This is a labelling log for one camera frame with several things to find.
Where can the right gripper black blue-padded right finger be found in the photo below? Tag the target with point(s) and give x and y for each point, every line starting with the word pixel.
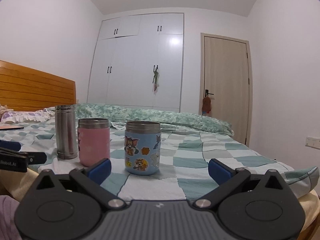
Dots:
pixel 252 206

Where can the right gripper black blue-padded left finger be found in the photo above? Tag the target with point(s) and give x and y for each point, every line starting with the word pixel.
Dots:
pixel 69 206

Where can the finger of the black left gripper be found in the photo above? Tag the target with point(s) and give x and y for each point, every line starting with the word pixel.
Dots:
pixel 33 157

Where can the blue cartoon sticker steel cup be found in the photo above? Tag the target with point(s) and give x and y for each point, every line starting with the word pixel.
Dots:
pixel 142 145

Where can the pink steel cup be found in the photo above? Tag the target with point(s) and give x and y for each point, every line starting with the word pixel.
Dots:
pixel 93 140

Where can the tall stainless steel flask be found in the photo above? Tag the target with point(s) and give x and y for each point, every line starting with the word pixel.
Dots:
pixel 65 128

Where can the floral ruffled pillow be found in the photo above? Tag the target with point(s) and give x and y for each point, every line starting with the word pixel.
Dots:
pixel 9 116

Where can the orange wooden headboard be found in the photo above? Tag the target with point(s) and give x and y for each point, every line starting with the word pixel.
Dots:
pixel 27 89

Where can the checkered green white bedspread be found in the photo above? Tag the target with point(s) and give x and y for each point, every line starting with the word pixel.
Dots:
pixel 183 166

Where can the green floral duvet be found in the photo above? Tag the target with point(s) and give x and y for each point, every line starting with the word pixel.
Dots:
pixel 170 121

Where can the white wardrobe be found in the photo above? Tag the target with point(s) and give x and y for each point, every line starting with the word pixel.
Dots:
pixel 127 49

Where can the beige wooden door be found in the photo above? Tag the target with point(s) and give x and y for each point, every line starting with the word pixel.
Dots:
pixel 226 71

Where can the white wall socket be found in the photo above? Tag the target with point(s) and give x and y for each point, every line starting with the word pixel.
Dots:
pixel 313 142

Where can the brown plush toy on handle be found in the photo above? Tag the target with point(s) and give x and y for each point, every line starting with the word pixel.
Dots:
pixel 206 106

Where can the black door handle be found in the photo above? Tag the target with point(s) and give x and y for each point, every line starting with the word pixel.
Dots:
pixel 207 93

